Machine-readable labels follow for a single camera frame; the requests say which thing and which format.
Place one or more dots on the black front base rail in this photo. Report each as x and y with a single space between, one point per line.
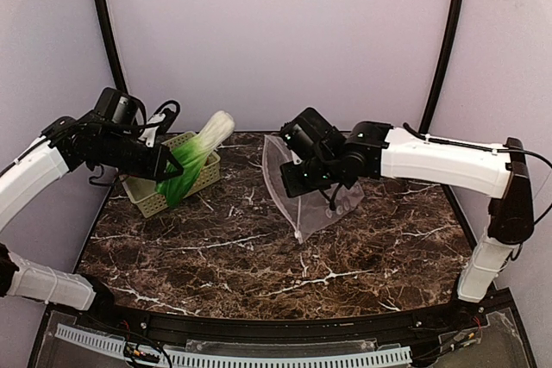
487 334

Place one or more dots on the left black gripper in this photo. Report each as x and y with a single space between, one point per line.
151 158

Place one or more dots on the clear zip top bag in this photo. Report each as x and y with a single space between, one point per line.
309 212

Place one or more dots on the right black frame post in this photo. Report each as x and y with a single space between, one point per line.
442 64

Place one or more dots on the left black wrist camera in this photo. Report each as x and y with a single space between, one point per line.
159 122

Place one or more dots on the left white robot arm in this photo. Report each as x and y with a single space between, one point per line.
57 151

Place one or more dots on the white slotted cable duct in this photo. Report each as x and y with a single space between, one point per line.
197 353

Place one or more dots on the black frame post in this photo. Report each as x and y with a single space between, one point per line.
109 44
442 64

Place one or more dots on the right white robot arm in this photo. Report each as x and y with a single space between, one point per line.
381 150

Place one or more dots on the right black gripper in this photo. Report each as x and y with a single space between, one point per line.
293 179

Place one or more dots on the white bok choy toy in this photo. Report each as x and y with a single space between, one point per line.
193 155

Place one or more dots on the left black frame post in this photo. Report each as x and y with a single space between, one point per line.
109 44

